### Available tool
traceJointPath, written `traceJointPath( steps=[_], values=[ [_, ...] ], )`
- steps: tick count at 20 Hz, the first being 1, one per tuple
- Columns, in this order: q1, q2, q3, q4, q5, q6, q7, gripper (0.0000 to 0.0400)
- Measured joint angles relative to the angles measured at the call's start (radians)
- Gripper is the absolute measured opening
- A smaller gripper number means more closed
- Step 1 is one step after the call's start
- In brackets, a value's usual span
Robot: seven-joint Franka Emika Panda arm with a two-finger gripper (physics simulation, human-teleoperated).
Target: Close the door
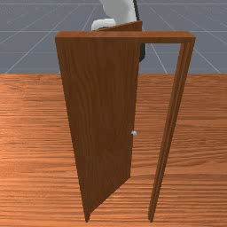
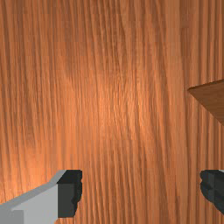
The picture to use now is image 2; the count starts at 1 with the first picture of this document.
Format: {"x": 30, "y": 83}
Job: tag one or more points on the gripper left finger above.
{"x": 40, "y": 204}

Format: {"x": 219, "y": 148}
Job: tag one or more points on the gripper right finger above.
{"x": 215, "y": 185}

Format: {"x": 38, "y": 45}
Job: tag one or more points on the brown door leaf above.
{"x": 212, "y": 97}

